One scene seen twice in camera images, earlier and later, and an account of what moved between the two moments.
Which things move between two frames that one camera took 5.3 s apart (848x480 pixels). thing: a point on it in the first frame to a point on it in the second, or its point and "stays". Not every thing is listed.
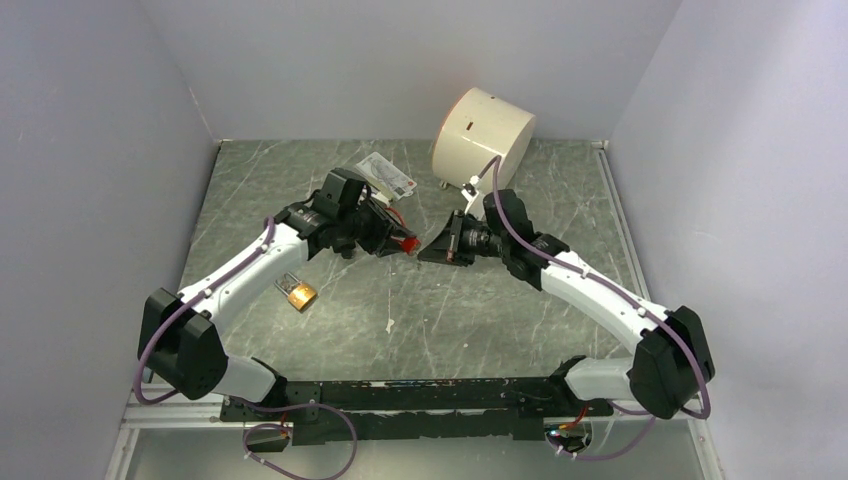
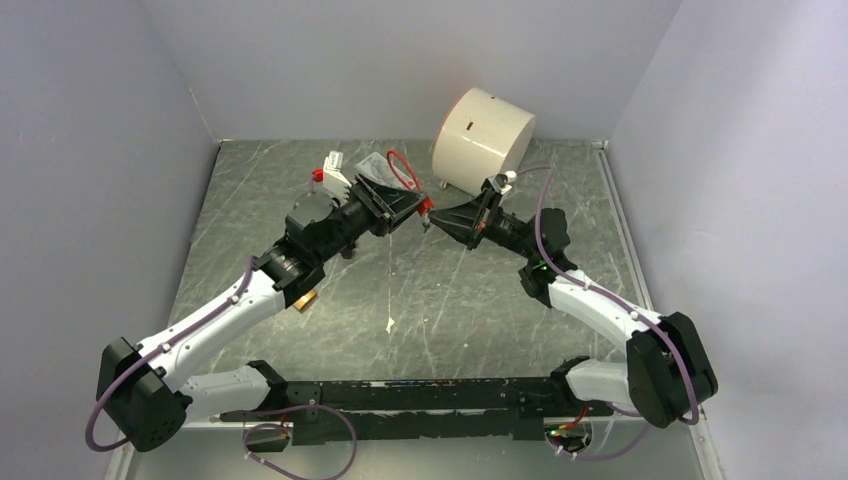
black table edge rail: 374,410 stays
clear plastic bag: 386,176 stays
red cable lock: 409,244 to 424,205
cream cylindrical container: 474,128 stays
